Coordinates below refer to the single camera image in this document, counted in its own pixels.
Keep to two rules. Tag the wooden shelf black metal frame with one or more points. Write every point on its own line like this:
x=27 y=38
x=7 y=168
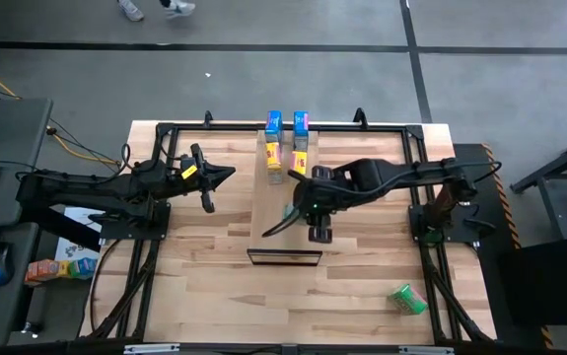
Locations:
x=283 y=246

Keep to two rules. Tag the yellow label tag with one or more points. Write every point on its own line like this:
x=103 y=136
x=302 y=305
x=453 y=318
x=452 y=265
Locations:
x=189 y=172

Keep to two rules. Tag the yellow Pops cereal box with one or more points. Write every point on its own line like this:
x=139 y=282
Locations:
x=273 y=155
x=299 y=162

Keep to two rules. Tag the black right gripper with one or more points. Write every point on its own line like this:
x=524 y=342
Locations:
x=325 y=194

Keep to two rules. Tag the person's foot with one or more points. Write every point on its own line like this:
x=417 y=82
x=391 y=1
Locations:
x=131 y=10
x=179 y=8

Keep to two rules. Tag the silver bracket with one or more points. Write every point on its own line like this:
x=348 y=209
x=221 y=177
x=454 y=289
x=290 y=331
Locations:
x=152 y=349
x=426 y=350

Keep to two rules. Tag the grey desk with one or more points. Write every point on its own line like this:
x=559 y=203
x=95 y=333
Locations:
x=12 y=138

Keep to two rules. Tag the black clamp hook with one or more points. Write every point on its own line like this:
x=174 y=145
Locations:
x=360 y=117
x=208 y=118

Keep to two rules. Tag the large black case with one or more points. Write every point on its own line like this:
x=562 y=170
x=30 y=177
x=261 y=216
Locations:
x=549 y=281

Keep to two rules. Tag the black mat hazard stripe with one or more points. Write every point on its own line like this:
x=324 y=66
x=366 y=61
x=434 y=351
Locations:
x=510 y=333

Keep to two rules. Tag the white printed carton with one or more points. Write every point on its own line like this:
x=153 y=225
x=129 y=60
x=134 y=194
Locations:
x=73 y=249

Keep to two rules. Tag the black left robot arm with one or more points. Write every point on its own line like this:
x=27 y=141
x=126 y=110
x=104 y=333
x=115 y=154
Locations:
x=91 y=190

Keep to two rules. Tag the black aluminium rig frame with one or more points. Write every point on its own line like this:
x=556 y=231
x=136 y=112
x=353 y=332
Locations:
x=214 y=127

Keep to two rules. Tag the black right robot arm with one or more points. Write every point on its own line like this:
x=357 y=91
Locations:
x=401 y=170

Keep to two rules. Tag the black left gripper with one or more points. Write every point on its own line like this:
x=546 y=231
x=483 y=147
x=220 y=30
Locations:
x=184 y=175

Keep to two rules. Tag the blue cereal box pink stripe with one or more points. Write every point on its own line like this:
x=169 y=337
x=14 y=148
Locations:
x=301 y=123

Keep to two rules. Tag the colourful cereal multipack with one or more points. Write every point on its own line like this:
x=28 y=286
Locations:
x=61 y=269

